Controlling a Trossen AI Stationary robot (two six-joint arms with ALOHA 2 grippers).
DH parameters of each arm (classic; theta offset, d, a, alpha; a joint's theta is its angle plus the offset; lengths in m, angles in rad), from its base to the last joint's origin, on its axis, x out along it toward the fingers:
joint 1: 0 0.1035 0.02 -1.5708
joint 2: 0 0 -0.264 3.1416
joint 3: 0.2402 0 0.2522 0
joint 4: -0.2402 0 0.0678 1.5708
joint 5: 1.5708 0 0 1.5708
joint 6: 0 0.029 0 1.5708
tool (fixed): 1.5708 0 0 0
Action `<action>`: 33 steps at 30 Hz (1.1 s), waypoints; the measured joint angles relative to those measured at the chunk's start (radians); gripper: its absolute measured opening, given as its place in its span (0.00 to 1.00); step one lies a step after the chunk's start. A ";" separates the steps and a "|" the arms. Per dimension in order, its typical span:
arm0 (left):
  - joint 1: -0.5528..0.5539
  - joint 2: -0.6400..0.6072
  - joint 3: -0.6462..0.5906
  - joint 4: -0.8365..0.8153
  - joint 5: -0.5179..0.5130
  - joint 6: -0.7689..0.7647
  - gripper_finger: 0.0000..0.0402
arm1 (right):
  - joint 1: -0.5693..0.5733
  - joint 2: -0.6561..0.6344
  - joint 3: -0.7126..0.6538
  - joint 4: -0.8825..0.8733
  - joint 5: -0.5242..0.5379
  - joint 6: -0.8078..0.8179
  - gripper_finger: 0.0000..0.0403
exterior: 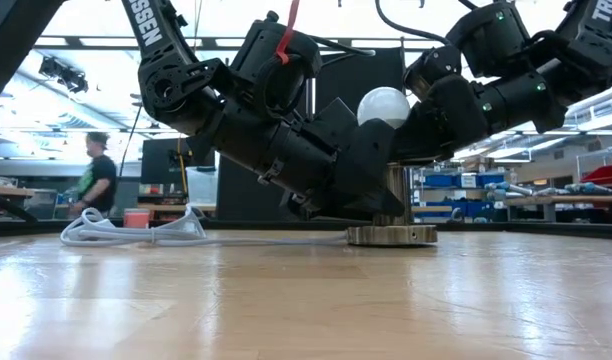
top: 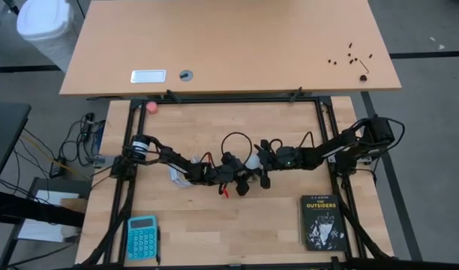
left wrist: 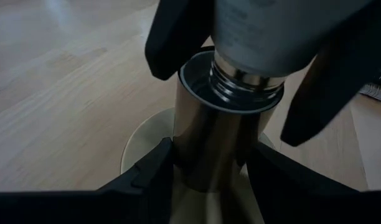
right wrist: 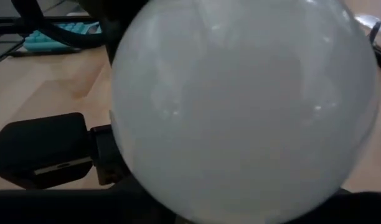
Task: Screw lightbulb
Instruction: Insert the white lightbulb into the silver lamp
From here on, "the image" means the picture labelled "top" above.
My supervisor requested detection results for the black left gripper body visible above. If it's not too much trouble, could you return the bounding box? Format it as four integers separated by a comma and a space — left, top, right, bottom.
220, 151, 251, 197

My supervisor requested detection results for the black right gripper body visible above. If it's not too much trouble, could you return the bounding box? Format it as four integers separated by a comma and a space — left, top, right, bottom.
257, 139, 279, 190

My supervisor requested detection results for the black paperback book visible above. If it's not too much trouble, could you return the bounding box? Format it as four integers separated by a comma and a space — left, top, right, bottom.
301, 193, 350, 253

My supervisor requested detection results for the black pen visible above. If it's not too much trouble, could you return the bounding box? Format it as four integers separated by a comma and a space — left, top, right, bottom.
155, 224, 163, 266

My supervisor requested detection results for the teal desk calculator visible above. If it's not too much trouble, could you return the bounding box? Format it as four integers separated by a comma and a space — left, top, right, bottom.
125, 214, 159, 262

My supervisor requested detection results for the light wooden desk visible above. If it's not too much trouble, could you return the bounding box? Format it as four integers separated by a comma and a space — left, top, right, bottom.
58, 0, 403, 97

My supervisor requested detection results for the white rectangular desk plate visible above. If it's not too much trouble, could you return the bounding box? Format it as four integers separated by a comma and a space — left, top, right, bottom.
130, 69, 167, 85

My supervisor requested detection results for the black power brick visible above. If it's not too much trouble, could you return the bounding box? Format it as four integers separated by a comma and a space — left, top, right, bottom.
49, 157, 68, 179

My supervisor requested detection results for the white box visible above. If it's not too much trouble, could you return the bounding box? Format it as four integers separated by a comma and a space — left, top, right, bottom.
17, 189, 83, 243

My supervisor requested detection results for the black side desk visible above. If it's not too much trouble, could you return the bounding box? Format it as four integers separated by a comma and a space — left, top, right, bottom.
0, 100, 33, 191

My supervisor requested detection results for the white trash bin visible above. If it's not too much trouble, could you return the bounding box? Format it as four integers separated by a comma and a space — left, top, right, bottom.
15, 0, 80, 73

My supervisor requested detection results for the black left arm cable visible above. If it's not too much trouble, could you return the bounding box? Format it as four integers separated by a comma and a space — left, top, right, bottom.
220, 130, 254, 166

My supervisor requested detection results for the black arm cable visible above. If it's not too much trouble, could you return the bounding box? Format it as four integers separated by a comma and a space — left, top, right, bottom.
220, 130, 254, 166
297, 130, 316, 149

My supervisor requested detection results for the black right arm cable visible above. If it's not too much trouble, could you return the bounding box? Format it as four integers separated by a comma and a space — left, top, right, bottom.
297, 130, 316, 149

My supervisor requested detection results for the white power cable with switch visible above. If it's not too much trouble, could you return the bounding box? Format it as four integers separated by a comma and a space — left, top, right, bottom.
168, 155, 201, 188

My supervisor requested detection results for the black frame clamp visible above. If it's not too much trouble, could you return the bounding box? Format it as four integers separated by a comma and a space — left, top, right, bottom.
165, 88, 182, 104
289, 86, 304, 104

